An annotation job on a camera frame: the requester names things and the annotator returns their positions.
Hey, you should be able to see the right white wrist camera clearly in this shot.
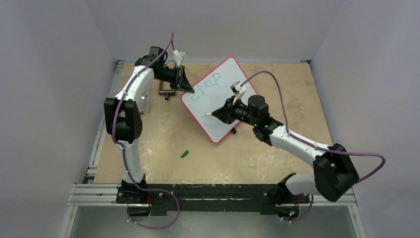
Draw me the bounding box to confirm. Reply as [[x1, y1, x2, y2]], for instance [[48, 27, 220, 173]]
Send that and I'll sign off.
[[230, 81, 247, 105]]

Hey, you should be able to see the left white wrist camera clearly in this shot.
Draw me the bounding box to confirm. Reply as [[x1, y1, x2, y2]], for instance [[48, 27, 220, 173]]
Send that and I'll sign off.
[[172, 50, 187, 67]]

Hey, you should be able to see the green marker cap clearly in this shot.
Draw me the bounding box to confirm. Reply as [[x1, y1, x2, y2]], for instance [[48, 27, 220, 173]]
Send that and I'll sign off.
[[181, 150, 189, 158]]

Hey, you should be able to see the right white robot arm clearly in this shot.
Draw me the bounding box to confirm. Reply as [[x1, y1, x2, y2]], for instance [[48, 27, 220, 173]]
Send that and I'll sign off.
[[211, 95, 360, 204]]

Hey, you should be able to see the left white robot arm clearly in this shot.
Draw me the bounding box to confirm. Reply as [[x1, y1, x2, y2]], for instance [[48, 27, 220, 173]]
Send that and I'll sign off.
[[104, 46, 194, 203]]

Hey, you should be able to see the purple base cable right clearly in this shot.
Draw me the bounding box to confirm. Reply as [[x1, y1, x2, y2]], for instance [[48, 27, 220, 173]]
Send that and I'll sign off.
[[279, 193, 315, 224]]

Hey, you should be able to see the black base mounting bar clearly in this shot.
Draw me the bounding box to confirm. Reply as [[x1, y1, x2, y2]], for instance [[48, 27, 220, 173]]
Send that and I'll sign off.
[[116, 183, 311, 216]]

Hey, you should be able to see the clear plastic screw box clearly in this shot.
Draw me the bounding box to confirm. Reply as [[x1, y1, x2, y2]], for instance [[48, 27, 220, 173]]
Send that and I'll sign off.
[[137, 93, 150, 114]]

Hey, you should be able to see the dark metal bracket tool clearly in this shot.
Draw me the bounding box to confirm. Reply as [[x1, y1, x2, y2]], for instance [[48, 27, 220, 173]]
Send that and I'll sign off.
[[158, 81, 176, 101]]

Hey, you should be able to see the pink framed whiteboard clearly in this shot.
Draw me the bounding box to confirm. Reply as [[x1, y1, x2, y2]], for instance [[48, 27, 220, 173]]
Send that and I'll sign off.
[[181, 57, 247, 143]]

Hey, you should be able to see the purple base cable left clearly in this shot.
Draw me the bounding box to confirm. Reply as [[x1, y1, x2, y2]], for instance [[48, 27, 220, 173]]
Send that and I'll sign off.
[[127, 190, 182, 231]]

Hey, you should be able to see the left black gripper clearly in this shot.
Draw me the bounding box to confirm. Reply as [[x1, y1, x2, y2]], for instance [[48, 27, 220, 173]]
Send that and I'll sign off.
[[157, 65, 195, 94]]

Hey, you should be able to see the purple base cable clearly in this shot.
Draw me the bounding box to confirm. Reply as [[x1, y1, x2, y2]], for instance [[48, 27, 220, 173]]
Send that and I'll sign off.
[[127, 190, 182, 231], [279, 193, 315, 224]]

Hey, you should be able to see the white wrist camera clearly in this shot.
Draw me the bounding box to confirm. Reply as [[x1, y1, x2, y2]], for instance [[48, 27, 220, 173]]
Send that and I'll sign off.
[[172, 50, 187, 67], [230, 81, 247, 105]]

